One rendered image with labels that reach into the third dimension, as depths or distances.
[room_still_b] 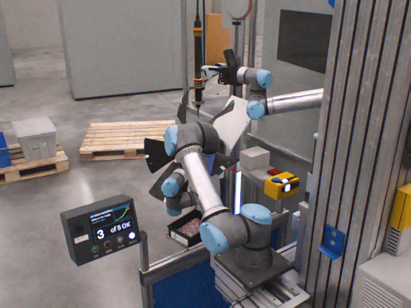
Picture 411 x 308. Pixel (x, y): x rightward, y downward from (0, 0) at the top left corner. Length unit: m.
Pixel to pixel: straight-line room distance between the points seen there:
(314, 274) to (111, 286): 1.85
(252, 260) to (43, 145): 3.64
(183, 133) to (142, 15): 6.12
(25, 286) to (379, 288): 2.55
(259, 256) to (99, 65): 6.34
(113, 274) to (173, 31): 5.46
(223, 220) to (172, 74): 6.61
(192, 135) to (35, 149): 3.44
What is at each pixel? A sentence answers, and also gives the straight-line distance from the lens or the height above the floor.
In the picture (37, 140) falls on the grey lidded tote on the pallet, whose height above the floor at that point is 0.39.
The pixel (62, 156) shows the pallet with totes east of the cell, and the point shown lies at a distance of 4.90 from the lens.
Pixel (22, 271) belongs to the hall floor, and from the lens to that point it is 3.44.
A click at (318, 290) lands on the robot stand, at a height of 0.99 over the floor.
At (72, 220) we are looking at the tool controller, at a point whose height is 1.24.
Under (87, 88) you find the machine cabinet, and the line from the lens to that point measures 7.59.
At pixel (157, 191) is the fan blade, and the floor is 0.97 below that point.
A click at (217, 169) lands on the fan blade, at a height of 1.17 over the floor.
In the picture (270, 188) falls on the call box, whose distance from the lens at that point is 2.10.
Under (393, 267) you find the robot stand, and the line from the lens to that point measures 1.38.
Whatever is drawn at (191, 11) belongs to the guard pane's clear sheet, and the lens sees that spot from 3.37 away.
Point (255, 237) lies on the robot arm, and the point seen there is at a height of 1.19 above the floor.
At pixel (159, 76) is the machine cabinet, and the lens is 7.81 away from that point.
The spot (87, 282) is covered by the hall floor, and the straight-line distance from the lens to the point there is 3.16.
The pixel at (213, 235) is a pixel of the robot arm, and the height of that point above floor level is 1.24.
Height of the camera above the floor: 2.04
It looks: 24 degrees down
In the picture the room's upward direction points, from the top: straight up
